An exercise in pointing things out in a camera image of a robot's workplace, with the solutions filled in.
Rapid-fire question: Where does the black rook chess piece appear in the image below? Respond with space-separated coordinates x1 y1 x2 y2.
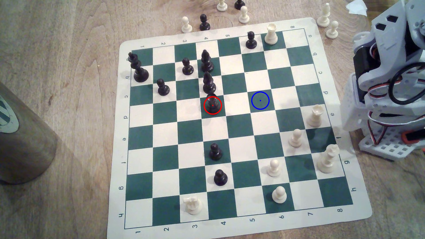
205 94 221 114

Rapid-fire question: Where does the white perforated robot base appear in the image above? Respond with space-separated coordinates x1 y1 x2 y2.
358 124 425 162

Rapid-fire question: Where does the green white chess board mat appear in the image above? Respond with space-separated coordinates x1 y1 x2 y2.
107 17 373 239

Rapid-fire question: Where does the black bishop chess piece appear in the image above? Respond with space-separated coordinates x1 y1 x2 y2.
203 71 216 94
201 49 214 73

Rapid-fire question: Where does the black king chess piece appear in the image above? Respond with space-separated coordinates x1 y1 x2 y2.
128 52 149 83

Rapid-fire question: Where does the white knight chess piece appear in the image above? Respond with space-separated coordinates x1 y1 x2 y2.
184 196 203 215

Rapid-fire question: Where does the white rook chess piece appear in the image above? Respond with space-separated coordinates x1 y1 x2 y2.
264 23 279 45
306 104 324 128

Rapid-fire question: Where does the white king chess piece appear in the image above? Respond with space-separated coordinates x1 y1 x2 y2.
316 144 340 174

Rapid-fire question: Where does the white bishop chess piece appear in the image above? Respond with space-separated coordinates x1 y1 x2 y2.
316 3 331 28

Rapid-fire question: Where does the white paper scrap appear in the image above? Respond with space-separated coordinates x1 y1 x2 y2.
345 0 368 16

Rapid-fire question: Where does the brown cylinder with sticker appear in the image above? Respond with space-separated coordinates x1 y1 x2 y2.
0 81 59 185

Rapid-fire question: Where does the orange plastic part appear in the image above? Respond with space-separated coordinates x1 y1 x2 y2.
401 131 421 145

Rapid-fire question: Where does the red white servo wire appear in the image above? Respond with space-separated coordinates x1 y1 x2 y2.
366 111 390 146

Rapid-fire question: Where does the black cable loop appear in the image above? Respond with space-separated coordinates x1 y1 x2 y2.
388 64 425 106

